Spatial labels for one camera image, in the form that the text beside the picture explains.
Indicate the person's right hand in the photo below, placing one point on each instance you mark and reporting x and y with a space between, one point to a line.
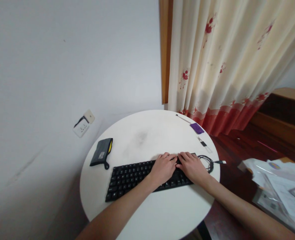
193 170

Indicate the person's left hand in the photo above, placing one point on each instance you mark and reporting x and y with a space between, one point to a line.
163 170

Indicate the person's left fingers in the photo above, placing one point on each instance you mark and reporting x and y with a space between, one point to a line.
168 157

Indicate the person's right fingers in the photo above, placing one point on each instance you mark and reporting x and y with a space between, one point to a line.
187 156

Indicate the clear and black small stick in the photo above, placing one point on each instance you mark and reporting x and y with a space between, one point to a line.
202 143

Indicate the purple flat card case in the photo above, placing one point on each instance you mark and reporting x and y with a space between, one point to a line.
196 128

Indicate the black computer keyboard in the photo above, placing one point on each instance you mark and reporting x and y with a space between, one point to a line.
129 177

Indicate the grey pouch with yellow edge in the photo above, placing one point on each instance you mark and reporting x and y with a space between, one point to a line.
99 152

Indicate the black table leg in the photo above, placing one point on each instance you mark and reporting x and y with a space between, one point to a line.
204 231

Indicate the pile of papers and plastic bags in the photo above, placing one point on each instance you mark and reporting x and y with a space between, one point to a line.
279 182

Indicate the brown wooden furniture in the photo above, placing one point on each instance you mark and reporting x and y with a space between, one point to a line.
279 117

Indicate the cream curtain with red flowers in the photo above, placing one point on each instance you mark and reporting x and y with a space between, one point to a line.
227 62

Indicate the white wall plate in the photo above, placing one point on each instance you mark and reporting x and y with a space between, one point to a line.
89 116

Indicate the white wall power socket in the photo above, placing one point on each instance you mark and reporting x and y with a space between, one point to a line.
81 129

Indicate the brown wooden window frame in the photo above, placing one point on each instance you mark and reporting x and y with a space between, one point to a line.
165 50

